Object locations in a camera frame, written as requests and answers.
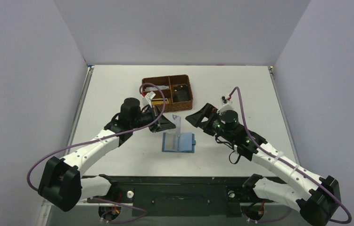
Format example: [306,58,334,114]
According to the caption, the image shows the black items in basket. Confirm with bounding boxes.
[173,84,191,103]

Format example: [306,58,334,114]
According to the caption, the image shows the gold card in basket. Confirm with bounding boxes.
[151,98,169,105]

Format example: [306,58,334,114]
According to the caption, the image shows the blue leather card holder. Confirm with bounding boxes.
[161,132,196,153]

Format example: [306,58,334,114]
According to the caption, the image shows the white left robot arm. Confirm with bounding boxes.
[37,97,176,212]

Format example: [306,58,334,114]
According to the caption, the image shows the silver cards in basket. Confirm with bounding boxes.
[145,85,170,92]

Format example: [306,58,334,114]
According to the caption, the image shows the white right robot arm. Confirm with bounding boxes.
[185,103,341,226]

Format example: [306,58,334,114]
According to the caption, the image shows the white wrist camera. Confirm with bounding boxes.
[142,91,156,107]
[217,103,234,114]

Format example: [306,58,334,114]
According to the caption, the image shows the brown woven divided basket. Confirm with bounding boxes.
[141,74,193,113]

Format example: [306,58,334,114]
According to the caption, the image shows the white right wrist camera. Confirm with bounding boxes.
[217,103,234,114]

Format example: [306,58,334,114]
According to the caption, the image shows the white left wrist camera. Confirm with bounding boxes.
[142,91,156,107]

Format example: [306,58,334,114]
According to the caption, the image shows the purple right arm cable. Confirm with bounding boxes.
[223,87,352,225]

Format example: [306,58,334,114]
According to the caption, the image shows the aluminium frame rail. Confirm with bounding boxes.
[41,183,322,207]

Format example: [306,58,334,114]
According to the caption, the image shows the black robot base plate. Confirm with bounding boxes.
[100,174,262,217]

